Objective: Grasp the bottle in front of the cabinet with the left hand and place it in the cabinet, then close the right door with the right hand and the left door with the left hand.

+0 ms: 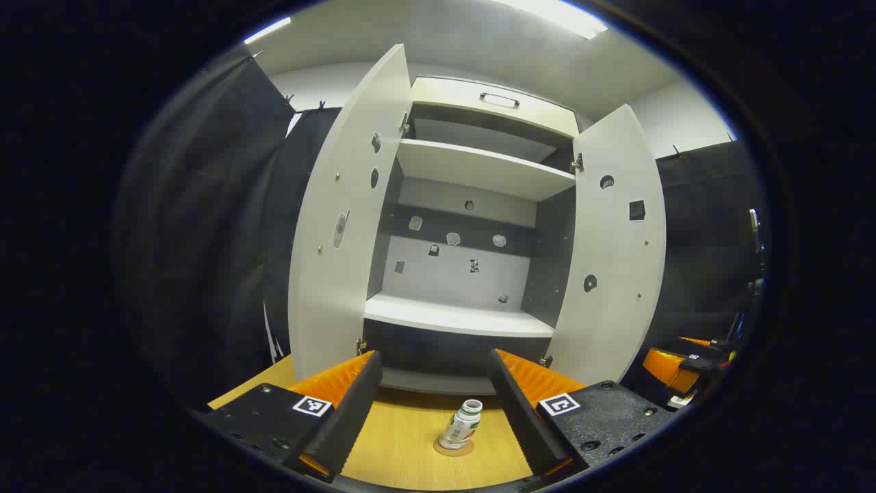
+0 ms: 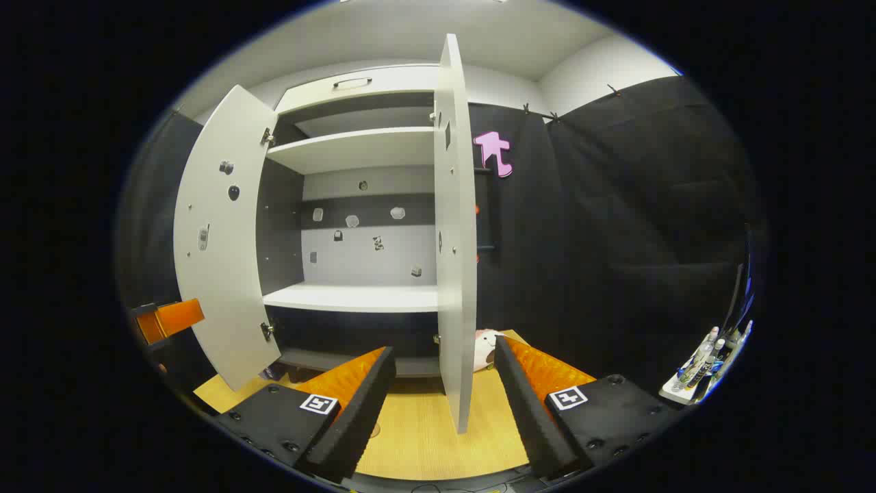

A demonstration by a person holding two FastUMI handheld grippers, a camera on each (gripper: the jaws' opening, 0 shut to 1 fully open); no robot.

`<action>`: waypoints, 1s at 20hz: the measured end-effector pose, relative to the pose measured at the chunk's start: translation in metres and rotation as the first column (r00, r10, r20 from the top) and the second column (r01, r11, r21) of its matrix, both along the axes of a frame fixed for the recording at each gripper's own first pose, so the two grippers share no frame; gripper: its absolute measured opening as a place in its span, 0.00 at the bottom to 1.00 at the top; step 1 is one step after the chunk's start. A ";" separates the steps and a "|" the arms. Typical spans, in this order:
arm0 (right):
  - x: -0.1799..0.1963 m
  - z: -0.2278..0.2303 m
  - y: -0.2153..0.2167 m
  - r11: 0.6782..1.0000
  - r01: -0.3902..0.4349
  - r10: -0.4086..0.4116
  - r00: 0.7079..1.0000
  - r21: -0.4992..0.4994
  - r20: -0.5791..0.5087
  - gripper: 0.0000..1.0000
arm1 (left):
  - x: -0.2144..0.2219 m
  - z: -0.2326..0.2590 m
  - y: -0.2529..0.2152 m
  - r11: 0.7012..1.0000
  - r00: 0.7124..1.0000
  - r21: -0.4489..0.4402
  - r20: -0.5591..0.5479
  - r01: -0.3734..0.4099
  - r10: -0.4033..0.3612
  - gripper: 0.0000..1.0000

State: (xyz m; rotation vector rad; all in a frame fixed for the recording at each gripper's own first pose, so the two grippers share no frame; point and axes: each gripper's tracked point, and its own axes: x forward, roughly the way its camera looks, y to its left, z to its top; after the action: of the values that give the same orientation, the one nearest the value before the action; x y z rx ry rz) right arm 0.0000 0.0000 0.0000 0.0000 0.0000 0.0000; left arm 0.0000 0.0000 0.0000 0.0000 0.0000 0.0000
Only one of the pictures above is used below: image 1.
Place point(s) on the white open-front cabinet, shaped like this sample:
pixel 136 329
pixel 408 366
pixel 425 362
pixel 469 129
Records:
pixel 472 322

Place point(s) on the white cabinet drawer front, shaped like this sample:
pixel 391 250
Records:
pixel 452 96

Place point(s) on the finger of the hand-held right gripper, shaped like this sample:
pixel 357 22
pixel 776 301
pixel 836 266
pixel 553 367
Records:
pixel 698 342
pixel 667 366

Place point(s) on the white cabinet door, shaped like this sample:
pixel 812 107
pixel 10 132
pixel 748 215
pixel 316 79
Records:
pixel 616 329
pixel 342 274

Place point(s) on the white plastic drink bottle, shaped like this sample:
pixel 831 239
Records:
pixel 462 428

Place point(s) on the round cork coaster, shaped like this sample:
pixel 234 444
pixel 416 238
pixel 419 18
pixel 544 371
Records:
pixel 453 452

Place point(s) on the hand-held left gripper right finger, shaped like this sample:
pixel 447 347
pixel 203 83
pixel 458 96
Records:
pixel 523 418

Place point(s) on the black backdrop cloth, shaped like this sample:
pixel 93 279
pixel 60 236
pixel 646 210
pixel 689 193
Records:
pixel 705 239
pixel 205 239

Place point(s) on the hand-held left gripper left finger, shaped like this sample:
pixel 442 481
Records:
pixel 349 418

